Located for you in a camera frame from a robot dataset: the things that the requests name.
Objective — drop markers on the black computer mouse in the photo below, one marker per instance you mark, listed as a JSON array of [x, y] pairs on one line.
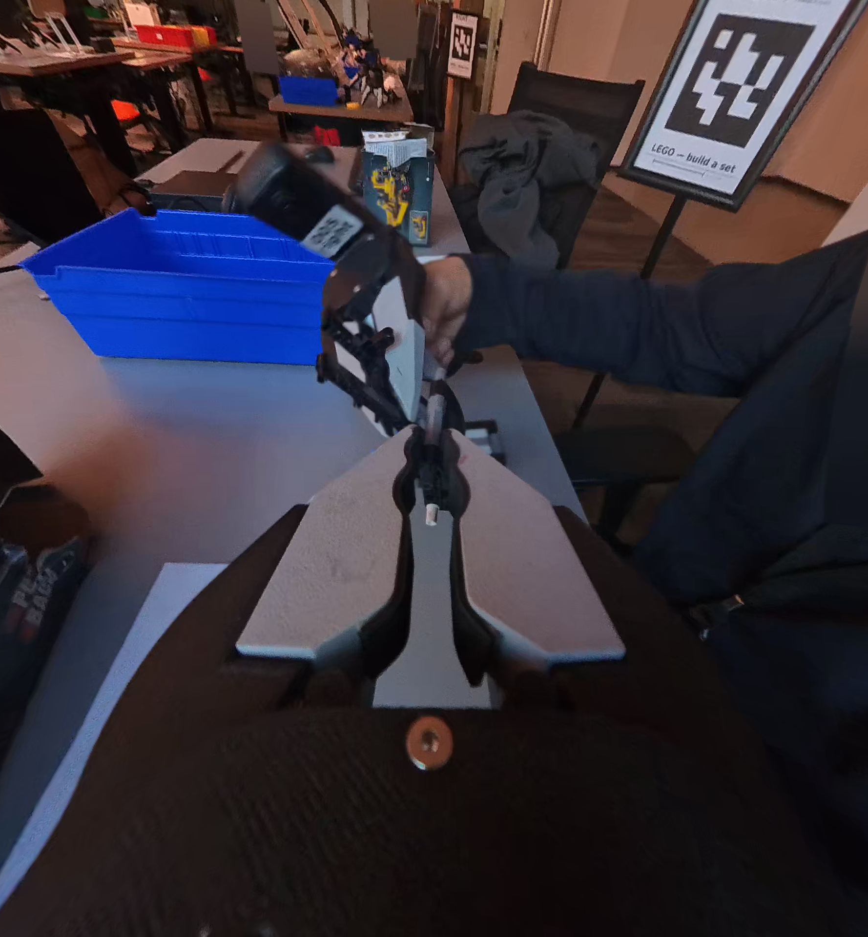
[[320, 154]]

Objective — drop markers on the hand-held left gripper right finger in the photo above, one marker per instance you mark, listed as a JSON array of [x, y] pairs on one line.
[[529, 585]]

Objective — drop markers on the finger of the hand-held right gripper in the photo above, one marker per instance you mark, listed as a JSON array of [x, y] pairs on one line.
[[405, 344]]

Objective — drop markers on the black flat box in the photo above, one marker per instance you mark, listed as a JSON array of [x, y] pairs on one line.
[[192, 187]]

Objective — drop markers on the blue black lego model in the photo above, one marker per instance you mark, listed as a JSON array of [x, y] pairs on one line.
[[368, 73]]

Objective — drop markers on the light wooden table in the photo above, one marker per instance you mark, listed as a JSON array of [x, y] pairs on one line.
[[375, 113]]

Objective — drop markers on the person's right forearm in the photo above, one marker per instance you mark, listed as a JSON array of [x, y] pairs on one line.
[[624, 322]]

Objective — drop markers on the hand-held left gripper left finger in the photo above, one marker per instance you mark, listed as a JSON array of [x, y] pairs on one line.
[[324, 578]]

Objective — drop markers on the small blue bin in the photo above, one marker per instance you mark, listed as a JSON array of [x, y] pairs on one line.
[[308, 90]]

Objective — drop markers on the black lego chassis assembly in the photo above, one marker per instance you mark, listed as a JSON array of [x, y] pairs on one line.
[[434, 468]]

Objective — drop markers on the monster truck lego box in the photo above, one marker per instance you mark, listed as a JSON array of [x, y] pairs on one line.
[[16, 622]]

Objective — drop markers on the person's right hand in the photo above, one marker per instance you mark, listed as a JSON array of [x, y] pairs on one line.
[[448, 307]]

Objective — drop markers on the black chair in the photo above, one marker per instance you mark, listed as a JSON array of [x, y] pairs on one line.
[[588, 95]]

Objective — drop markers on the black and white lego part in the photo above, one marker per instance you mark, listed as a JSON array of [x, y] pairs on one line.
[[489, 439]]

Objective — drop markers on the yellow vehicle lego box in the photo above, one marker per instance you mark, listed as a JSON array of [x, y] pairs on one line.
[[397, 197]]

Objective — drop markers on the framed tag sign on stand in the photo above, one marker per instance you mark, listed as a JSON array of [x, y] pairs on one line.
[[697, 157]]

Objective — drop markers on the dark wooden desk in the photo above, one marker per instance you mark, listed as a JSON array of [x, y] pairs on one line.
[[156, 53], [38, 62]]

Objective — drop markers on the red plastic bin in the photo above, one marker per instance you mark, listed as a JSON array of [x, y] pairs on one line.
[[163, 34]]

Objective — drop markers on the small framed tag sign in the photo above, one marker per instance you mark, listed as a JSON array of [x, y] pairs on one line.
[[463, 44]]

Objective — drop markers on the white instruction booklet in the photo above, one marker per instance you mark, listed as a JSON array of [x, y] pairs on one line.
[[112, 695]]

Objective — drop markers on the blue plastic bin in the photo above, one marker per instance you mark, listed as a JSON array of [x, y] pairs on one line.
[[185, 307]]

